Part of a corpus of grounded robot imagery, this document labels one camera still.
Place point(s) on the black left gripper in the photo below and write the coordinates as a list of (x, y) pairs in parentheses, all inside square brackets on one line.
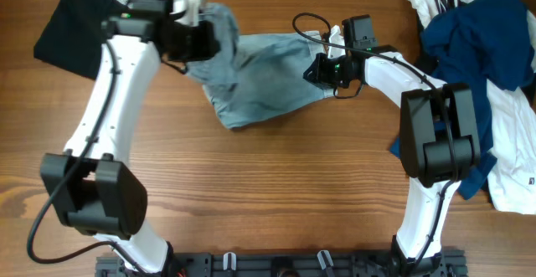
[(204, 45)]

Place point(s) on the folded black garment stack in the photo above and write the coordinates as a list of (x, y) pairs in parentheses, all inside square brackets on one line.
[(72, 38)]

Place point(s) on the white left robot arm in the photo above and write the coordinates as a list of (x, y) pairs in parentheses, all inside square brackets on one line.
[(90, 185)]

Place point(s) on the light blue denim shorts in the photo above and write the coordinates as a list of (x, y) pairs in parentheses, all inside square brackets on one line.
[(255, 77)]

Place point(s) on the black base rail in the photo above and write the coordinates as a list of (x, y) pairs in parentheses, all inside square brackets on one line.
[(359, 263)]

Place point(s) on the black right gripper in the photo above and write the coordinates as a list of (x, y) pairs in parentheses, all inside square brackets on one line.
[(321, 76)]

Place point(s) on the white printed t-shirt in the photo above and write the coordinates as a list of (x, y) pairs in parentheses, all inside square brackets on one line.
[(511, 182)]

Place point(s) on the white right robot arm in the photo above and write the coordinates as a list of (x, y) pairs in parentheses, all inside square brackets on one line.
[(438, 141)]

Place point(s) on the dark blue t-shirt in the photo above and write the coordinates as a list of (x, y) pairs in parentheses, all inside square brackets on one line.
[(479, 42)]

